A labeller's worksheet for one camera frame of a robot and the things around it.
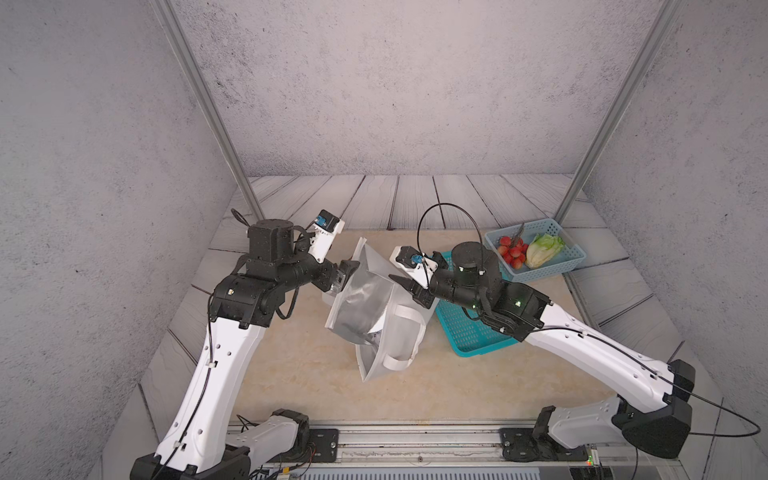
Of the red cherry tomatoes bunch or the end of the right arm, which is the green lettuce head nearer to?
the red cherry tomatoes bunch

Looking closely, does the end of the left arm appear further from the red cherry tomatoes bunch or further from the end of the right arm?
the red cherry tomatoes bunch

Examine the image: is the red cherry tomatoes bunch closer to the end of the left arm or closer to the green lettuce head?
the green lettuce head

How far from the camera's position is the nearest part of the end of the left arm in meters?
0.56

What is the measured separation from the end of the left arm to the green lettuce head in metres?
0.77

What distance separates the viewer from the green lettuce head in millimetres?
1064
